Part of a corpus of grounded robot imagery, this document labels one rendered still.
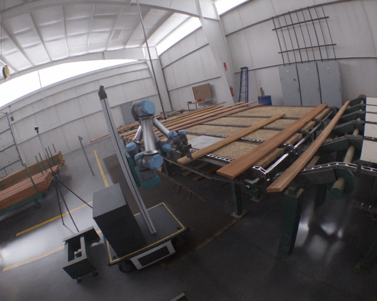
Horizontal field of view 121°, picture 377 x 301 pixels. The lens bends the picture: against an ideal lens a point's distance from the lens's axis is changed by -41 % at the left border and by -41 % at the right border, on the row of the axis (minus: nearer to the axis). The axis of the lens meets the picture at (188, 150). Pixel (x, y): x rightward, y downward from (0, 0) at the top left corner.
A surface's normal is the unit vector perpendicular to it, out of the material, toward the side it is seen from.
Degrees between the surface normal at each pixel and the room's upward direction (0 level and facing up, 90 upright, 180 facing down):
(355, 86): 88
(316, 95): 90
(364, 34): 90
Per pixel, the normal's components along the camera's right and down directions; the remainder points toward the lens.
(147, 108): 0.76, -0.11
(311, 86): -0.81, 0.36
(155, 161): 0.79, 0.15
